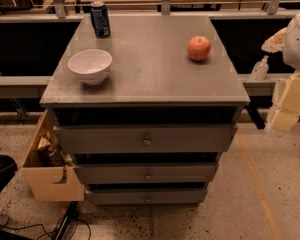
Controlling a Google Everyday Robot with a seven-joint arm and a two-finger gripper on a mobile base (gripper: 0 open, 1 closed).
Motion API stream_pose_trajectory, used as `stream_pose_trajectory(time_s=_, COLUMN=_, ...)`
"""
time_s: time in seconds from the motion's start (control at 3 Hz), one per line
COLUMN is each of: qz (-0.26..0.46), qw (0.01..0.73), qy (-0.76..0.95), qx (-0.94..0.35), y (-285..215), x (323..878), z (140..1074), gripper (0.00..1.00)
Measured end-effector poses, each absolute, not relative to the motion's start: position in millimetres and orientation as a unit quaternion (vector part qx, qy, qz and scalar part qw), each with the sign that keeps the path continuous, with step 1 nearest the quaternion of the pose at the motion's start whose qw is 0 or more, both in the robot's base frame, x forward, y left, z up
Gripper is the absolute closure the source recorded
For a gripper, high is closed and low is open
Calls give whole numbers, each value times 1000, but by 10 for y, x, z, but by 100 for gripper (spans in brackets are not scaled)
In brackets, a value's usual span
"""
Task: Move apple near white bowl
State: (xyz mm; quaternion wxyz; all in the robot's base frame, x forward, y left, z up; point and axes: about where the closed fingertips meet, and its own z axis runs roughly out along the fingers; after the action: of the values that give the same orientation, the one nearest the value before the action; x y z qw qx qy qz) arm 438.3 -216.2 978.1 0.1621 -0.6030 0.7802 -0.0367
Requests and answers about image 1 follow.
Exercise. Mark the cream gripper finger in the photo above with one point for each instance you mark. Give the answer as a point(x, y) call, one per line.
point(285, 111)

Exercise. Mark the red apple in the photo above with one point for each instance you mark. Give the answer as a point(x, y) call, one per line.
point(198, 48)

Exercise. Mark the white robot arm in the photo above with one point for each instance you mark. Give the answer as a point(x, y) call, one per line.
point(286, 40)

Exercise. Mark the white bowl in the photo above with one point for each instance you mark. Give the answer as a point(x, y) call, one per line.
point(91, 66)

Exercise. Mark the clear sanitizer bottle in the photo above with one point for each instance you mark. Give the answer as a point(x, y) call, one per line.
point(260, 69)

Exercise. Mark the grey drawer cabinet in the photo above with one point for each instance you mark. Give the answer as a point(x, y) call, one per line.
point(152, 82)

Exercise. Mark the bottom grey drawer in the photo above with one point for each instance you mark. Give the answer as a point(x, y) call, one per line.
point(146, 196)

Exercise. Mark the grey drawer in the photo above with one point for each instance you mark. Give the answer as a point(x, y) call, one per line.
point(142, 139)
point(146, 196)
point(134, 173)

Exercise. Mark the middle grey drawer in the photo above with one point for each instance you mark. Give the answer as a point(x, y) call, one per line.
point(134, 173)

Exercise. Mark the blue soda can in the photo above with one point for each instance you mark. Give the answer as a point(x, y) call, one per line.
point(99, 19)

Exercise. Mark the top grey drawer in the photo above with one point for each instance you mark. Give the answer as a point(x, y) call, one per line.
point(142, 139)

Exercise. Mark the snack bags in box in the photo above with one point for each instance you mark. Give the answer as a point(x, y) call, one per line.
point(50, 152)

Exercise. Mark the wooden side box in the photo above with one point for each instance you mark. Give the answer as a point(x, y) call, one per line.
point(49, 183)

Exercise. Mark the black chair seat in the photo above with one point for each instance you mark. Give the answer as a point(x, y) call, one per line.
point(0, 174)

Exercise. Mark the metal railing frame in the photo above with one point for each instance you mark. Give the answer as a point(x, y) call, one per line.
point(163, 4)

